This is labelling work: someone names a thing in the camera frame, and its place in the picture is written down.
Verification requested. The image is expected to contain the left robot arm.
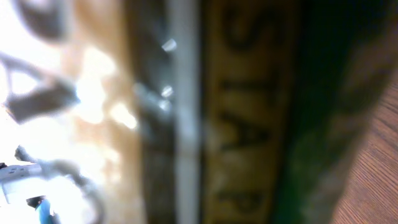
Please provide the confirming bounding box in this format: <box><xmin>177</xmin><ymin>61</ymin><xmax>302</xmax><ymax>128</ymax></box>
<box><xmin>1</xmin><ymin>1</ymin><xmax>105</xmax><ymax>224</ymax></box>

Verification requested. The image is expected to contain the red spaghetti packet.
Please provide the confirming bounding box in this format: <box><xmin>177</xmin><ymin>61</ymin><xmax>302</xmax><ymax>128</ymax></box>
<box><xmin>73</xmin><ymin>1</ymin><xmax>397</xmax><ymax>223</ymax></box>

